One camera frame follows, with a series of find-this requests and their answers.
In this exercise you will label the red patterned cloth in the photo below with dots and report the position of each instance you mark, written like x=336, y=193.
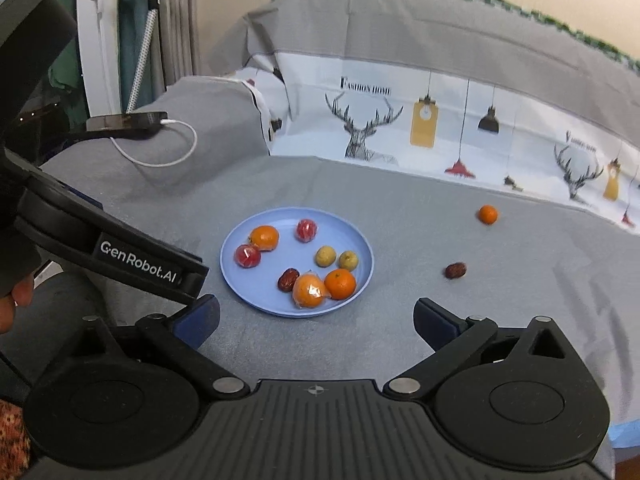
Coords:
x=10, y=435

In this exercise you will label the red fruit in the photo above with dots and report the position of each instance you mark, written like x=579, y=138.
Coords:
x=247, y=256
x=306, y=230

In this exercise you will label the grey curtain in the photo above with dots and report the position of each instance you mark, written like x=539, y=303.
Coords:
x=180, y=25

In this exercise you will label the plastic-wrapped orange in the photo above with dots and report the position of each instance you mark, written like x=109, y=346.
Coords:
x=310, y=291

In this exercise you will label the light blue cloth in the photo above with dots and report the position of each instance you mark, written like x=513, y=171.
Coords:
x=625, y=432

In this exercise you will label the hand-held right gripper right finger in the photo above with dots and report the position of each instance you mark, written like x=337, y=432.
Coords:
x=435, y=322

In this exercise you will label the red date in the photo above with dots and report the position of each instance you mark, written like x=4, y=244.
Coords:
x=455, y=270
x=288, y=280

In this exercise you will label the white frame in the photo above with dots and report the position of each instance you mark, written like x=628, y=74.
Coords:
x=102, y=50

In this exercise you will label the blue plastic plate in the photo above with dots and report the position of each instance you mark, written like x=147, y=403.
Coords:
x=290, y=255

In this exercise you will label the person's left hand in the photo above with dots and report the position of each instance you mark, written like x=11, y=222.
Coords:
x=17, y=302

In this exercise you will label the black smartphone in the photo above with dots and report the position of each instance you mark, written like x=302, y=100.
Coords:
x=125, y=121

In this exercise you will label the small green fruit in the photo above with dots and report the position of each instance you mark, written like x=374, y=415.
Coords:
x=325, y=256
x=348, y=260

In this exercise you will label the grey quilt with deer print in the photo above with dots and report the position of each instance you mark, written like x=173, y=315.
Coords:
x=400, y=25

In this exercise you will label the grey bed sheet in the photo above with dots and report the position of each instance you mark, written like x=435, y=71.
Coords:
x=500, y=285

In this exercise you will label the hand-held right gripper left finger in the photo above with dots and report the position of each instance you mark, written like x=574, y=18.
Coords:
x=200, y=317

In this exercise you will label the small orange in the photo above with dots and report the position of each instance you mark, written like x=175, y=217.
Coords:
x=263, y=238
x=488, y=214
x=340, y=284

